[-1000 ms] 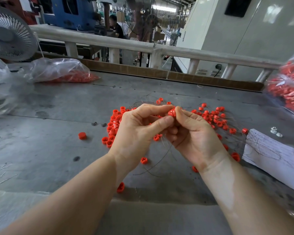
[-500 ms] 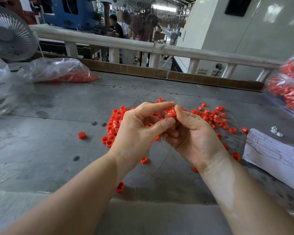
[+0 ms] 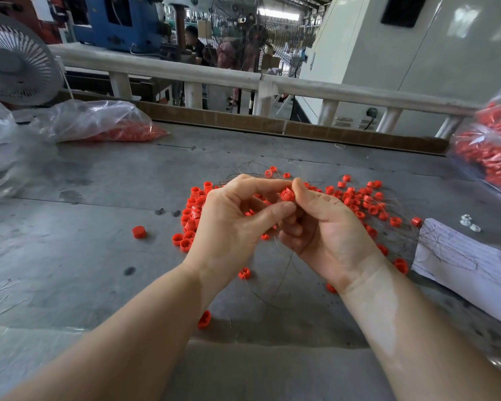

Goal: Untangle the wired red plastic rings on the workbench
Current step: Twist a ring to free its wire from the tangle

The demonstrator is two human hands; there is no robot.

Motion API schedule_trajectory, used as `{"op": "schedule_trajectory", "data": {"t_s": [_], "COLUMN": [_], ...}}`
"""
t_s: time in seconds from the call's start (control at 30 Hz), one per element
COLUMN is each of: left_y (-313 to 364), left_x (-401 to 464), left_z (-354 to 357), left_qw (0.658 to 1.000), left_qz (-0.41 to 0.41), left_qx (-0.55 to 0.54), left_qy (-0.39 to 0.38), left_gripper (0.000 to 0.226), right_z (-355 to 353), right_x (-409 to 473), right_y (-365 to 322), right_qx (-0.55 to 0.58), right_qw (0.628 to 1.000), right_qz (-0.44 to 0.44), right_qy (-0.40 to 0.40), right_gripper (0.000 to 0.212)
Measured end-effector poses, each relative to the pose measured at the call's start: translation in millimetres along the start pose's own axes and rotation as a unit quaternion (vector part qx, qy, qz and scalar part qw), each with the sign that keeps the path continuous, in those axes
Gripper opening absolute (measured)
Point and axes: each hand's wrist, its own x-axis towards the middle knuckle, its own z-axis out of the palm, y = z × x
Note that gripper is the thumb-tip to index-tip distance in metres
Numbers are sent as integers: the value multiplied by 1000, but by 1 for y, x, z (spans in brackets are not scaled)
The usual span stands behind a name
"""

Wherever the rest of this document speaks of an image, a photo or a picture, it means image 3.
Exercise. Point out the person's left hand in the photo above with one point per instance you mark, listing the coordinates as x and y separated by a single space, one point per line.
225 234

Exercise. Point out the person's right hand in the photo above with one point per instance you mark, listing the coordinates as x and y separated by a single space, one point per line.
334 234

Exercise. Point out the pile of red plastic rings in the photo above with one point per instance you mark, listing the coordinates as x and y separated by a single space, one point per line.
363 200

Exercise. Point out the person's left forearm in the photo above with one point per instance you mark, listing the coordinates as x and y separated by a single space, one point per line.
113 342

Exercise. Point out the person's right forearm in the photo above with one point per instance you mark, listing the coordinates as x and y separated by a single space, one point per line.
434 334

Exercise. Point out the brown wooden board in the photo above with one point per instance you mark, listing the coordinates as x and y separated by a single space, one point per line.
235 119

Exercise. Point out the small clear plastic piece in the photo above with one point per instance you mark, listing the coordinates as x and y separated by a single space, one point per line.
465 219
475 227

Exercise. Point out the white paper sheet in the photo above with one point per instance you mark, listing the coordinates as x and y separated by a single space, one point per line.
467 271

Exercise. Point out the white metal railing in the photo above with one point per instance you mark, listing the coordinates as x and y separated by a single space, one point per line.
194 70

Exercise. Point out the clear bag with red pieces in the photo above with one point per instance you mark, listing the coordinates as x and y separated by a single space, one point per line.
93 119

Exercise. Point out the large clear bag red pieces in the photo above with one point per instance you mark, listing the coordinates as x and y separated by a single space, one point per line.
488 146

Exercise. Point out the large grey machine cabinet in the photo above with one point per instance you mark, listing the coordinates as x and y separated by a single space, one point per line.
457 52

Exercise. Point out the blue industrial machine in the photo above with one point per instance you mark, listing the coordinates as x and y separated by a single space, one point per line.
129 26

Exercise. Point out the white desk fan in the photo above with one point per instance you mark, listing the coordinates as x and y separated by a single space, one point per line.
17 61

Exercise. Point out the red industrial machine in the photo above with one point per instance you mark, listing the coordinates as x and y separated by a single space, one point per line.
12 8

